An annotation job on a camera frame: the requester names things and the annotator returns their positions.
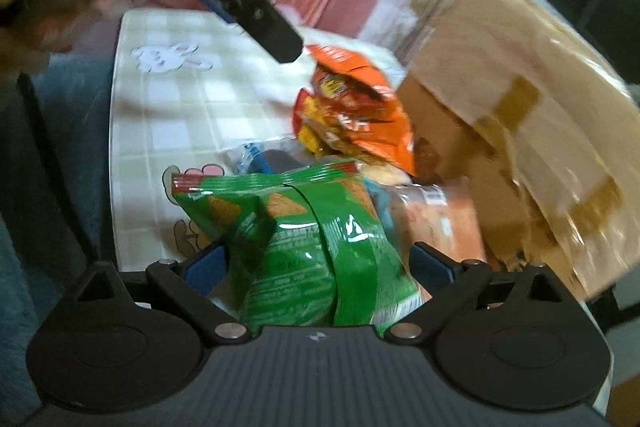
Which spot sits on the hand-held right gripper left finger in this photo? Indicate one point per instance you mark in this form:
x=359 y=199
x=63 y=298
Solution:
x=205 y=269

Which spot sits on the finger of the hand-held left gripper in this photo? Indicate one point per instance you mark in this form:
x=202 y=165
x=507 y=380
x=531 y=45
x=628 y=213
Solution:
x=270 y=27
x=217 y=7

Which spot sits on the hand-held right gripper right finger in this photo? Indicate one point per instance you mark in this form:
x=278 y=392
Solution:
x=431 y=269

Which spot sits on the green snack bag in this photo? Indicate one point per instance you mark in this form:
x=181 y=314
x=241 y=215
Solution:
x=300 y=247

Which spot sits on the brown cardboard box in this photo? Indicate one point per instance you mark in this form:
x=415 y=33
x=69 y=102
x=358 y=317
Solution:
x=525 y=82

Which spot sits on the clear packet with orange contents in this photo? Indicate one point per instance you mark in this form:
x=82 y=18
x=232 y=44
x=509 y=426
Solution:
x=450 y=217

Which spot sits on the checkered folding table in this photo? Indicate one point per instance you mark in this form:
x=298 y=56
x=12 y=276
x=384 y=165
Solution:
x=200 y=107

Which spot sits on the clear blue snack packet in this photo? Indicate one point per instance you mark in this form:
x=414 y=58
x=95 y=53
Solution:
x=250 y=157

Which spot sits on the orange snack bag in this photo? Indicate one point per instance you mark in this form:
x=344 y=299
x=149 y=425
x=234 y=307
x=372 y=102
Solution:
x=370 y=127

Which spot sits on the blue cloth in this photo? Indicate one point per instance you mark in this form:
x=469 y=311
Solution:
x=60 y=157

